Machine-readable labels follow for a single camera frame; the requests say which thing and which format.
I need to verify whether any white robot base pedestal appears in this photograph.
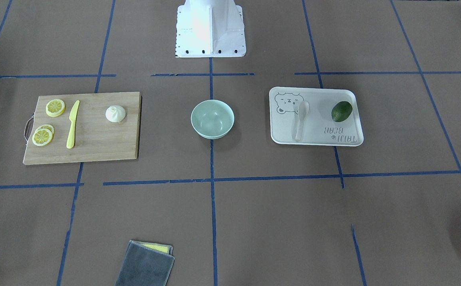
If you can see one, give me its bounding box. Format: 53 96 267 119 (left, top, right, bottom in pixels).
175 0 247 58

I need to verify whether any white plastic spoon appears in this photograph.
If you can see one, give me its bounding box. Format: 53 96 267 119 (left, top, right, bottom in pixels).
294 101 309 142

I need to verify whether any lower back lemon slice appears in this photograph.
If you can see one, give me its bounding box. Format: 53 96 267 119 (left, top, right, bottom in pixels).
35 124 55 135

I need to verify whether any white bear tray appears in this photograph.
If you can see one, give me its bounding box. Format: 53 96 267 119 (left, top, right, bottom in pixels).
269 87 364 147

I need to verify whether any bamboo cutting board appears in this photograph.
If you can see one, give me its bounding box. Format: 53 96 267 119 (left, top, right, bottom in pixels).
23 92 141 165

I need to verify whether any grey cloth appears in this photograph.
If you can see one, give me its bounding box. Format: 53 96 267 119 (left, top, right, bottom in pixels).
115 240 175 286

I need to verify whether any white steamed bun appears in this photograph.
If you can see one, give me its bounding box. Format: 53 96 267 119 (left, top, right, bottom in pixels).
105 105 126 123

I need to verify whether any yellow sponge cloth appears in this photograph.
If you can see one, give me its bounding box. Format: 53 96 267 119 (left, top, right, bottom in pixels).
139 242 174 255

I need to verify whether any yellow plastic knife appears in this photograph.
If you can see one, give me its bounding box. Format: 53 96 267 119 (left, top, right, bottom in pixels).
66 100 80 149

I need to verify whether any light green bowl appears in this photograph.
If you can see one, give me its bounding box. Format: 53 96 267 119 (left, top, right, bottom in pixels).
190 99 235 140

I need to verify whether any upper lemon slice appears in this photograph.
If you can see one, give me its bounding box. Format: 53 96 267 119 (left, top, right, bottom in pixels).
45 99 66 118

